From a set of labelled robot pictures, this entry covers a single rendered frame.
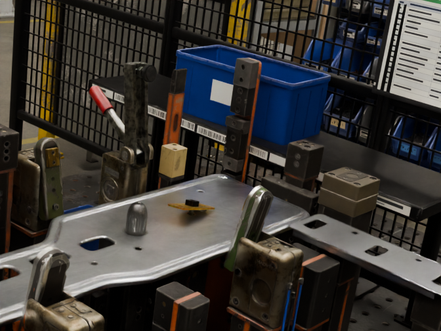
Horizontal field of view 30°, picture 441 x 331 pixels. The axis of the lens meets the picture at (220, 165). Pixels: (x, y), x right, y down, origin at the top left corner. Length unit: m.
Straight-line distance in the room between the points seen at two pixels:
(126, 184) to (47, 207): 0.17
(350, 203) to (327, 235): 0.11
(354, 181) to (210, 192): 0.25
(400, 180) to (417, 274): 0.35
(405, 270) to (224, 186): 0.38
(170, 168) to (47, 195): 0.25
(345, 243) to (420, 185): 0.30
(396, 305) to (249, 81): 0.61
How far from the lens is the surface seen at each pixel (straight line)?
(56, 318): 0.95
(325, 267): 1.30
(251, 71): 1.60
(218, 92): 1.75
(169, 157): 1.46
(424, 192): 1.57
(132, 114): 1.40
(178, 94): 1.48
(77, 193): 2.19
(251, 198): 1.17
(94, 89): 1.48
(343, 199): 1.46
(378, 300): 1.87
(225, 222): 1.34
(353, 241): 1.36
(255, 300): 1.21
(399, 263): 1.32
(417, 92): 1.70
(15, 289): 1.09
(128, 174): 1.42
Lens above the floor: 1.53
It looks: 19 degrees down
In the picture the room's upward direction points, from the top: 8 degrees clockwise
